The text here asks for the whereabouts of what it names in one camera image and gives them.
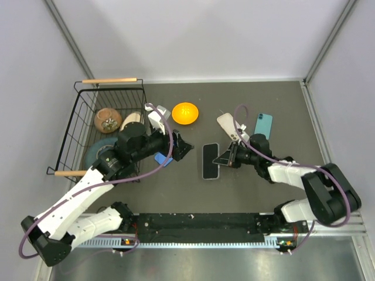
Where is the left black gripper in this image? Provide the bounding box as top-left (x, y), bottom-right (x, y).
top-left (131, 123), bottom-right (193, 163)

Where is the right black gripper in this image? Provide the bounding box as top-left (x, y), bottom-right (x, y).
top-left (214, 140), bottom-right (259, 168)

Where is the black screen smartphone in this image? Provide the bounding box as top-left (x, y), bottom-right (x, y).
top-left (202, 142), bottom-right (220, 180)

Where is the blue phone case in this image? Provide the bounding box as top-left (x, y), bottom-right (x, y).
top-left (154, 141), bottom-right (175, 167)

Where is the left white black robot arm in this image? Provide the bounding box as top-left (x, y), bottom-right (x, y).
top-left (18, 122), bottom-right (194, 266)

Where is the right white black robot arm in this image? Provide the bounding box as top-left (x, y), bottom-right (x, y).
top-left (202, 133), bottom-right (362, 232)

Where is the beige phone case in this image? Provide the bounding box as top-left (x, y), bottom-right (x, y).
top-left (217, 113), bottom-right (241, 143)

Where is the teal phone case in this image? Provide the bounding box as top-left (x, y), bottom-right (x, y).
top-left (254, 113), bottom-right (273, 140)

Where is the orange bowl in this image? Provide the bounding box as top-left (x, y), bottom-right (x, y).
top-left (172, 102), bottom-right (199, 125)

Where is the beige oval plate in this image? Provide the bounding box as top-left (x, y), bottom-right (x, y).
top-left (118, 111), bottom-right (144, 135)

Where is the brown ceramic vase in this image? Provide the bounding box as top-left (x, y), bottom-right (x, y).
top-left (94, 108), bottom-right (122, 133)

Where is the blue grey ceramic bowl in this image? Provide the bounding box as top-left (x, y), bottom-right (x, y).
top-left (84, 137), bottom-right (117, 170)

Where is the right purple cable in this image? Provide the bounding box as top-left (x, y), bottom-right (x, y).
top-left (234, 104), bottom-right (352, 255)

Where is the purple cable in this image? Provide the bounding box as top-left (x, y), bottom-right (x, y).
top-left (234, 104), bottom-right (352, 255)
top-left (19, 102), bottom-right (176, 276)

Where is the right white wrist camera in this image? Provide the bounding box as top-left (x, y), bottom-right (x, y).
top-left (238, 124), bottom-right (250, 143)

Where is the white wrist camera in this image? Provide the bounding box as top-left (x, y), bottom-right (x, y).
top-left (144, 103), bottom-right (171, 135)
top-left (238, 124), bottom-right (250, 143)

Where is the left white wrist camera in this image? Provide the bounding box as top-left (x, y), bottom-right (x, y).
top-left (144, 103), bottom-right (171, 135)

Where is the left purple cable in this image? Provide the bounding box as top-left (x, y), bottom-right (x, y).
top-left (19, 102), bottom-right (176, 276)

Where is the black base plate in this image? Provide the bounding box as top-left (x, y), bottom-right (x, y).
top-left (130, 213), bottom-right (295, 234)

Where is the black wire basket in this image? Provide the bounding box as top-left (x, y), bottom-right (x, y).
top-left (46, 78), bottom-right (146, 183)

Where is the grey cable duct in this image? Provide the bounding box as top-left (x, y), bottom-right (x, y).
top-left (79, 235), bottom-right (296, 249)

